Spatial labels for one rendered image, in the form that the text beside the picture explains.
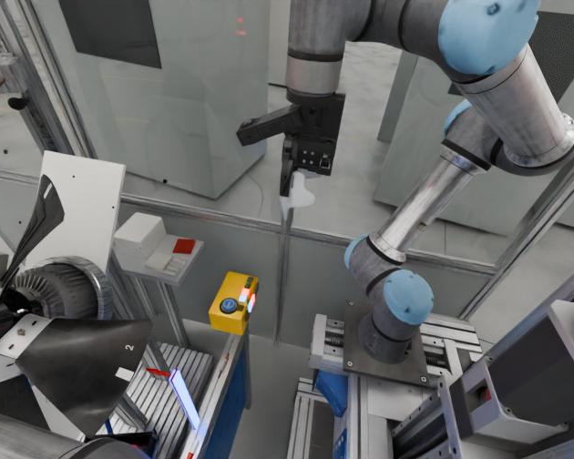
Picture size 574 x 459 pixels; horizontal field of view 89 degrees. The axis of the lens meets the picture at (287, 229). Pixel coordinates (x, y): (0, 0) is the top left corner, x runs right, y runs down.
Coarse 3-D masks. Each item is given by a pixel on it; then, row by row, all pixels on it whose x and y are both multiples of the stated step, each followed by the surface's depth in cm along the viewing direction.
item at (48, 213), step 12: (48, 180) 62; (48, 192) 60; (36, 204) 62; (48, 204) 58; (60, 204) 56; (36, 216) 59; (48, 216) 56; (60, 216) 55; (36, 228) 57; (48, 228) 55; (24, 240) 58; (36, 240) 55; (24, 252) 57; (12, 264) 59
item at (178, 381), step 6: (174, 378) 58; (180, 378) 61; (174, 384) 59; (180, 384) 61; (180, 390) 62; (186, 390) 65; (180, 396) 63; (186, 396) 66; (186, 402) 67; (186, 408) 68; (192, 408) 72; (192, 414) 73; (192, 420) 74; (198, 420) 78
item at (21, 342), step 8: (24, 320) 65; (32, 320) 65; (40, 320) 65; (48, 320) 65; (16, 328) 63; (24, 328) 63; (32, 328) 64; (40, 328) 64; (8, 336) 62; (16, 336) 62; (24, 336) 62; (32, 336) 62; (0, 344) 60; (8, 344) 61; (16, 344) 61; (24, 344) 61; (0, 352) 59; (8, 352) 59; (16, 352) 60
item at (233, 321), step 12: (228, 276) 92; (240, 276) 93; (252, 276) 93; (228, 288) 89; (240, 288) 89; (252, 288) 90; (216, 300) 85; (216, 312) 82; (228, 312) 82; (240, 312) 83; (216, 324) 86; (228, 324) 84; (240, 324) 83
